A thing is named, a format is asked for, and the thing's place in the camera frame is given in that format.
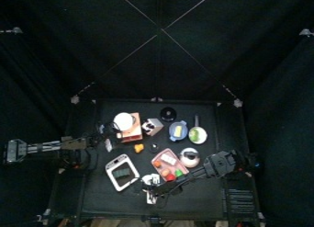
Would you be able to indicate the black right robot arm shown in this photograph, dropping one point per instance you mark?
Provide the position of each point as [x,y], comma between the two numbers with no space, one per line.
[218,166]

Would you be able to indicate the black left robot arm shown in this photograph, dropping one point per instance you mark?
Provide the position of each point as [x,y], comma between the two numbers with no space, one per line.
[44,145]

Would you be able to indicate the black frying pan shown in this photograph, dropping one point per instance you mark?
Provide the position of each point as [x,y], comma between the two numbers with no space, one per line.
[167,114]

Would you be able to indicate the silver toy frying pan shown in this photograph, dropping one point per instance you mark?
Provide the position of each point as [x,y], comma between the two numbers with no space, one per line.
[197,132]

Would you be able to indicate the red toy food piece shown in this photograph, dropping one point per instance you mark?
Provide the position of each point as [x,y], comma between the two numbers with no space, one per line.
[170,177]

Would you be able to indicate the wooden toy box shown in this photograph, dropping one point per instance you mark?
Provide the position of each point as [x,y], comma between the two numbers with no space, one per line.
[134,132]

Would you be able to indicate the white round bowl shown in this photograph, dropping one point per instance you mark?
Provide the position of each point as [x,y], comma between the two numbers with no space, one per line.
[123,121]

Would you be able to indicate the orange toy food piece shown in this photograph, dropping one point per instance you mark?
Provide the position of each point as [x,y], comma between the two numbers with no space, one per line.
[158,164]

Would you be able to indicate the pink toy tray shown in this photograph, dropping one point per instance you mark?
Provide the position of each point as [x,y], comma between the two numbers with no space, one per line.
[169,165]

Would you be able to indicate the green toy food piece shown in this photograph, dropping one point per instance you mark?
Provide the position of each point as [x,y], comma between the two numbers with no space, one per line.
[178,173]

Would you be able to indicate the white toy food block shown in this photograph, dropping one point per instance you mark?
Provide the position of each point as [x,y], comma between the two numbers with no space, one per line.
[167,159]

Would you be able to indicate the white toy microwave oven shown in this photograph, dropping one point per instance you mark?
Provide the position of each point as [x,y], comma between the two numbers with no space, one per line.
[122,172]

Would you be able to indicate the grey toy toaster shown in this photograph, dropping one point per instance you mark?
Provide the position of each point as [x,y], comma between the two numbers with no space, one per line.
[153,127]

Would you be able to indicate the small black round knob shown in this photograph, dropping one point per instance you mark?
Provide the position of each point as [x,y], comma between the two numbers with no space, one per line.
[154,147]

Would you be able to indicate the white toy kettle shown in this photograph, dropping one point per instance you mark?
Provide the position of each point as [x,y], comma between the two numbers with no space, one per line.
[190,157]

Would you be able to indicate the yellow toy butter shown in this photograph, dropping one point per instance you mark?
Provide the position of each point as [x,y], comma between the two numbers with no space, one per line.
[178,131]

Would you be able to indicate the blue toy pot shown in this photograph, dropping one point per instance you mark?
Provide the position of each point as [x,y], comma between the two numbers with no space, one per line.
[178,130]

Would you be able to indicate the green toy vegetable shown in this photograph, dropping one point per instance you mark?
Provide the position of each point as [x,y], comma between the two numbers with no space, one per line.
[194,134]

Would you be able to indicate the grey frame corner bracket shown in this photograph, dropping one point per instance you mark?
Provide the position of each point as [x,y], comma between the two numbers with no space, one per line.
[238,103]
[75,99]
[157,99]
[15,30]
[306,32]

